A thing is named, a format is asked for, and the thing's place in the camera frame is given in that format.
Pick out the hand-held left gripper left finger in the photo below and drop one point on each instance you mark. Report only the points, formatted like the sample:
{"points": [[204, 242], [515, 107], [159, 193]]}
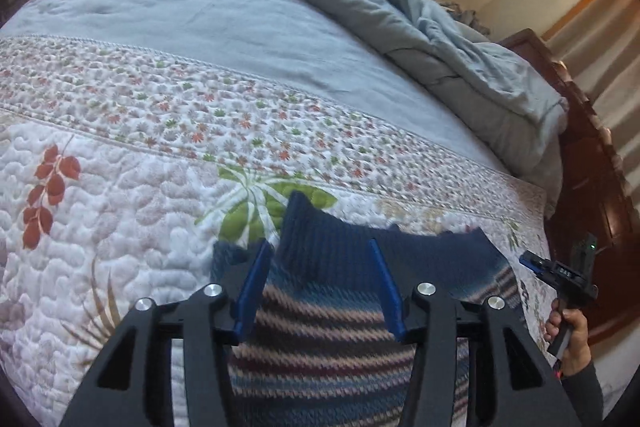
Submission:
{"points": [[252, 289]]}

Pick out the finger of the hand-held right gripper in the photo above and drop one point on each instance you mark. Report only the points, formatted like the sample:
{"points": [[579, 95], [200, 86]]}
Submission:
{"points": [[531, 263]]}

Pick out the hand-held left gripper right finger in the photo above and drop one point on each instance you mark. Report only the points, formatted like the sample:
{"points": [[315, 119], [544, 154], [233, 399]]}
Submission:
{"points": [[389, 294]]}

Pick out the blue striped knit sweater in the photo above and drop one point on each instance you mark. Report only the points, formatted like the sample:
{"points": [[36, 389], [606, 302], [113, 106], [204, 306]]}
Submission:
{"points": [[320, 317]]}

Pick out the person's right forearm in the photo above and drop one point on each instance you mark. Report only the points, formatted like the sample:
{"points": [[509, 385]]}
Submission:
{"points": [[585, 399]]}

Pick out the person's right hand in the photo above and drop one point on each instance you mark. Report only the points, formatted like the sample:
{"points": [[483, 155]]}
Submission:
{"points": [[580, 337]]}

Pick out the dark wooden headboard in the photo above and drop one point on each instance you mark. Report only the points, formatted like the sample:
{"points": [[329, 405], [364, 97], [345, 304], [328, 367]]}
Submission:
{"points": [[590, 187]]}

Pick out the floral quilted bedspread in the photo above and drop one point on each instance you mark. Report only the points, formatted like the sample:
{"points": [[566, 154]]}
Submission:
{"points": [[125, 227]]}

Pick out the grey crumpled duvet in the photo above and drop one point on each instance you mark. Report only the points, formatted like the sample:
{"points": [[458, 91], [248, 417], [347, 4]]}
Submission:
{"points": [[450, 72]]}

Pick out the beige curtain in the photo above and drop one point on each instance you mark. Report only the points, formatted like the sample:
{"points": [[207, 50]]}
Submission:
{"points": [[615, 72]]}

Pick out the patterned pillow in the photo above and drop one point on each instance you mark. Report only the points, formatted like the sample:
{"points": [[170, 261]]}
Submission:
{"points": [[462, 19]]}

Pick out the grey bed sheet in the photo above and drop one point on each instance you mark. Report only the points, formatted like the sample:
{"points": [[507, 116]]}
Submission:
{"points": [[175, 32]]}

